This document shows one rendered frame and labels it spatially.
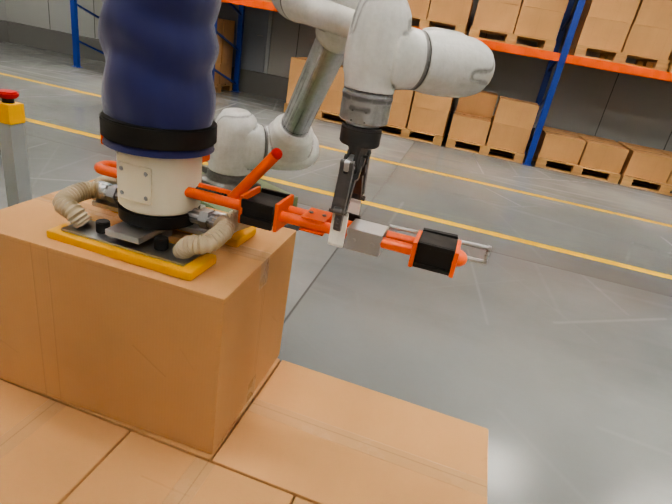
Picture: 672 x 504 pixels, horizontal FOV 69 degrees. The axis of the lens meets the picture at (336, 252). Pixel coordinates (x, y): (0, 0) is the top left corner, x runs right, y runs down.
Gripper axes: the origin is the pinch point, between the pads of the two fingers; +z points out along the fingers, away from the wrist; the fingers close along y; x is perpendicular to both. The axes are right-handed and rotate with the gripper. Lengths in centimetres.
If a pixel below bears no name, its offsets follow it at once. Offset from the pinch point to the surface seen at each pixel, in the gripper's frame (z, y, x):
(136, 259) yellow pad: 11.8, 15.7, -36.4
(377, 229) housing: -1.7, 1.5, 6.9
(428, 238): -2.6, 1.7, 16.7
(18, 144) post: 22, -50, -138
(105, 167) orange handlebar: 0, 4, -53
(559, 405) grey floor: 108, -121, 90
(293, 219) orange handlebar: -0.3, 4.1, -9.3
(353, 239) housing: 0.3, 4.5, 3.3
